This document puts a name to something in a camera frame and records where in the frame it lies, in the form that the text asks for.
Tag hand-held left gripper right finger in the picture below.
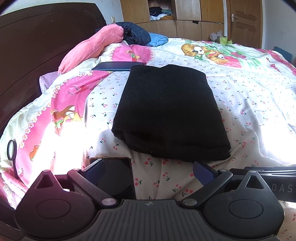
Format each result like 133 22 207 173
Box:
180 160 276 208

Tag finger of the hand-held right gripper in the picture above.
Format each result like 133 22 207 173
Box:
244 164 296 174

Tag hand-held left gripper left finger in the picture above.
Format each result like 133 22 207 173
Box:
28 159 117 208

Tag black pants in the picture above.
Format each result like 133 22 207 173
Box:
111 65 232 163

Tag black smartphone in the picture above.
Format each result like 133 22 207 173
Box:
89 157 137 200

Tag printed cartoon blanket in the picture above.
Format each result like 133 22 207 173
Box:
0 37 296 241

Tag purple pillow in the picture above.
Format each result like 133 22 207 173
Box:
39 71 61 93

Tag dark blue tablet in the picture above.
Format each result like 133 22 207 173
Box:
91 61 144 72

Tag blue foam mat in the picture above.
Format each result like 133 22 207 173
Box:
274 46 293 62

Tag pink fleece pillow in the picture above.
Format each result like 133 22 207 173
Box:
58 24 125 75

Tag dark wooden headboard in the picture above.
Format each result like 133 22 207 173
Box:
0 3 108 241

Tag clear plastic bag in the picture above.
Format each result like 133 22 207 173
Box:
209 30 224 42

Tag navy quilted jacket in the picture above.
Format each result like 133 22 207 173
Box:
116 22 151 46

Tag wooden door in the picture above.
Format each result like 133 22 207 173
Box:
226 0 263 49

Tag blue folded cloth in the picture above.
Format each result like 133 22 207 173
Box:
148 32 169 47

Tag wooden wardrobe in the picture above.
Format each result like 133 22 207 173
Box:
120 0 225 42

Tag clothes pile in wardrobe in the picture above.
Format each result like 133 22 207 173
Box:
149 7 174 21

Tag black ring-handled tool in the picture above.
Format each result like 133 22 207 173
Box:
7 140 18 179

